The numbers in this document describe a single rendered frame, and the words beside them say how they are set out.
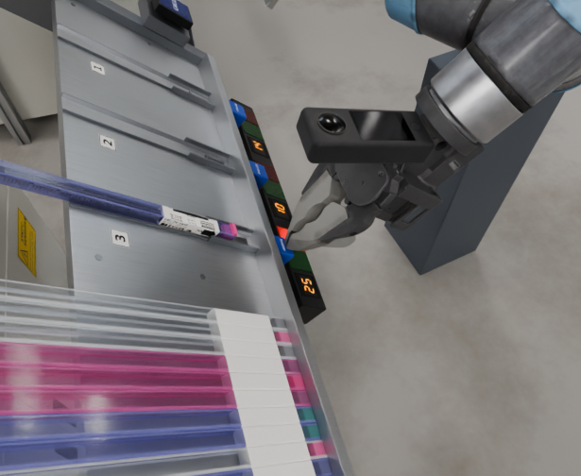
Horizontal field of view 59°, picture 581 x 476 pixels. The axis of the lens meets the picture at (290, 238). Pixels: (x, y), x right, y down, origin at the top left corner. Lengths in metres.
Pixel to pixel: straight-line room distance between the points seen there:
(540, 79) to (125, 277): 0.35
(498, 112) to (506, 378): 0.94
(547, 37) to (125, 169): 0.36
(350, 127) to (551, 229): 1.20
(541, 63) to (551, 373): 1.01
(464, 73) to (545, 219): 1.18
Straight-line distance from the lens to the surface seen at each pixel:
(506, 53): 0.45
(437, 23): 0.58
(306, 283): 0.57
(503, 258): 1.48
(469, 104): 0.45
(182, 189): 0.51
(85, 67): 0.58
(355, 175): 0.49
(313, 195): 0.52
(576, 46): 0.45
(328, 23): 2.12
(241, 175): 0.57
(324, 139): 0.41
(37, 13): 0.69
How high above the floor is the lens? 1.16
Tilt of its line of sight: 56 degrees down
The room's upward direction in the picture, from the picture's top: straight up
